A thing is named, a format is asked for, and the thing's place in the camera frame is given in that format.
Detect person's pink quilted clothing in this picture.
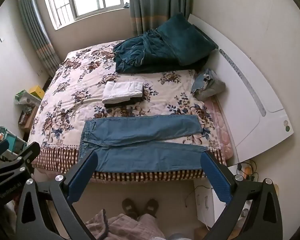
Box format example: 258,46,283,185
84,209,166,240

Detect folded white pants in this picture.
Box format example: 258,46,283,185
102,81,143,103

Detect white nightstand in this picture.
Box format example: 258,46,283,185
194,165,255,228

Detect white bed headboard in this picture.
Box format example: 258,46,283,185
187,14,294,165

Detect pile of denim clothes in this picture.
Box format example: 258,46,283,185
192,68,226,100

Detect black cable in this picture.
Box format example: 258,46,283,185
185,185,213,208

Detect teal striped curtain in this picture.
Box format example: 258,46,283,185
16,0,63,78
127,0,195,37

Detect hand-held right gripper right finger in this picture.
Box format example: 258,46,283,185
201,151,283,240

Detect person's right shoe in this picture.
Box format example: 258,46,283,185
143,199,159,218

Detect folded black pants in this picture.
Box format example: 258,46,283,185
104,97,144,109

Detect person's left shoe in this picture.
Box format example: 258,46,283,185
122,198,138,220

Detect blue denim pants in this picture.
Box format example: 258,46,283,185
79,115,210,173

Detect yellow box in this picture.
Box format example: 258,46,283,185
29,85,45,100

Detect dark teal pillow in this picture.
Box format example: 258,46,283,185
156,12,219,65

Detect green and white package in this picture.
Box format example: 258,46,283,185
14,89,42,106

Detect brown cardboard box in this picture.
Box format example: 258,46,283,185
18,105,38,131

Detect person's shoe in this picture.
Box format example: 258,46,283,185
122,198,138,220
143,199,159,218

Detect power strip with plugs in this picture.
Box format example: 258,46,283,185
236,161,257,182

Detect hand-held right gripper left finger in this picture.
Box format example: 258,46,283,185
16,151,99,240

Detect floral quilt with checked border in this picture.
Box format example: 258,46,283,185
31,40,227,182

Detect pink mattress sheet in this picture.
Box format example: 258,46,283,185
205,97,234,160

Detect dark teal blanket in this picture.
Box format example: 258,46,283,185
114,29,208,74

